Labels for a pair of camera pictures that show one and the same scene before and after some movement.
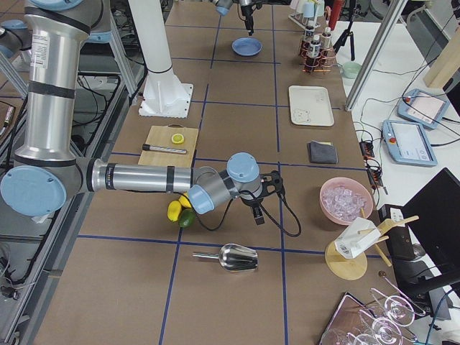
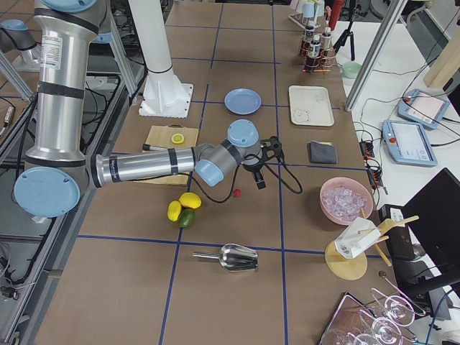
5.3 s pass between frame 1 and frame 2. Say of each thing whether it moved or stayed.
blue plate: moved
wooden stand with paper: stayed
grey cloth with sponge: stayed
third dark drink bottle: stayed
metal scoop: stayed
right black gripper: moved
